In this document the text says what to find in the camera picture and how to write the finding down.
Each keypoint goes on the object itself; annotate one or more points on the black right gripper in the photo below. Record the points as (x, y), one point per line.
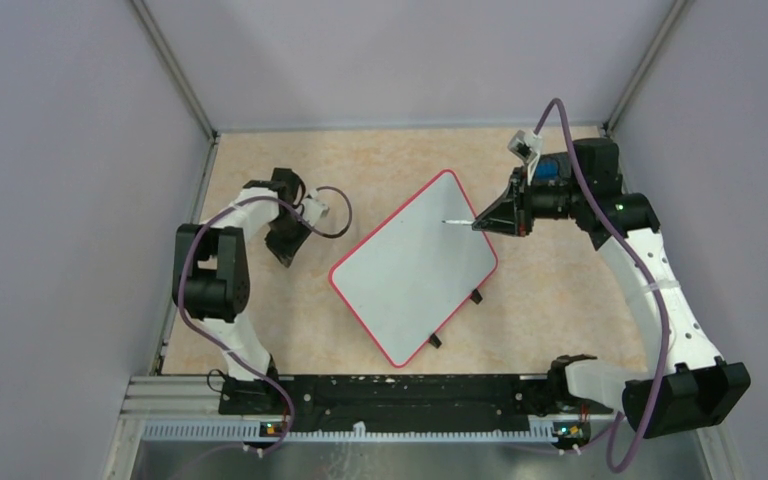
(512, 212)

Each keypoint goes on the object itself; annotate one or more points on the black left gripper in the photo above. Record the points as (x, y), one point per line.
(285, 251)

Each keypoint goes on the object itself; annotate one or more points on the pink framed whiteboard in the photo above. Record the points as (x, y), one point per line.
(408, 277)

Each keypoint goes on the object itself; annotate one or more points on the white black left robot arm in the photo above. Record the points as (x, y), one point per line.
(211, 277)

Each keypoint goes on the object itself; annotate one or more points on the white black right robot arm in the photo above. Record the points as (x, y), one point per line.
(687, 384)

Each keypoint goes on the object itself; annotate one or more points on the black whiteboard clip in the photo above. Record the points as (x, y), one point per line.
(476, 297)
(434, 341)

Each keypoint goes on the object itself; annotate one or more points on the dark blue lego brick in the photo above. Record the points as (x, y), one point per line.
(547, 169)

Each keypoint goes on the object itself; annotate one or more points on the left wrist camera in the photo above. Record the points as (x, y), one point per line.
(313, 209)

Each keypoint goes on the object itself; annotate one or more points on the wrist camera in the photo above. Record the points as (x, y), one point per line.
(313, 209)
(526, 145)

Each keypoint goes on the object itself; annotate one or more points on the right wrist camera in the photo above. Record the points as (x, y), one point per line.
(526, 145)

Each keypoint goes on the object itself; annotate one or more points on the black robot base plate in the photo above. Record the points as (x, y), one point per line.
(456, 403)

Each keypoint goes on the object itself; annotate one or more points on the white toothed cable duct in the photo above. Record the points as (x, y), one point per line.
(246, 431)

